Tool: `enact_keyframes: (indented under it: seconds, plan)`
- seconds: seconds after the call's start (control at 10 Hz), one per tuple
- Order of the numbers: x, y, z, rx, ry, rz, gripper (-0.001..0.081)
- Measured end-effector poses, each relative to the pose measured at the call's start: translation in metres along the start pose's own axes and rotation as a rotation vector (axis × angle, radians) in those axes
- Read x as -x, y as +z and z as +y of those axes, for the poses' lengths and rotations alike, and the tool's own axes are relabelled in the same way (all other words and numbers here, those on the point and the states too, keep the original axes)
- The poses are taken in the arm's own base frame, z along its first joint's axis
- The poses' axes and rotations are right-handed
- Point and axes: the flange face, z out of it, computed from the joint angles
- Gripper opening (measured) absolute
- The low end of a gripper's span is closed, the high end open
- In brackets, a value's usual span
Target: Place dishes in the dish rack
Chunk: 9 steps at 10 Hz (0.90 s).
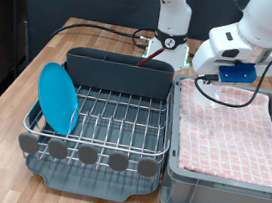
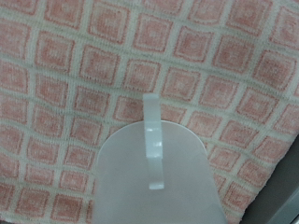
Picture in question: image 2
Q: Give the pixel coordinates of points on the white plastic mug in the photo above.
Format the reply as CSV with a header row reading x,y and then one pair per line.
x,y
130,186

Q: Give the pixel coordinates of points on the pink checkered towel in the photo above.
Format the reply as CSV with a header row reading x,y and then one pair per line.
x,y
93,62

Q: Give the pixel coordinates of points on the grey plastic crate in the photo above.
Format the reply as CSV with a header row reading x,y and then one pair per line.
x,y
277,193

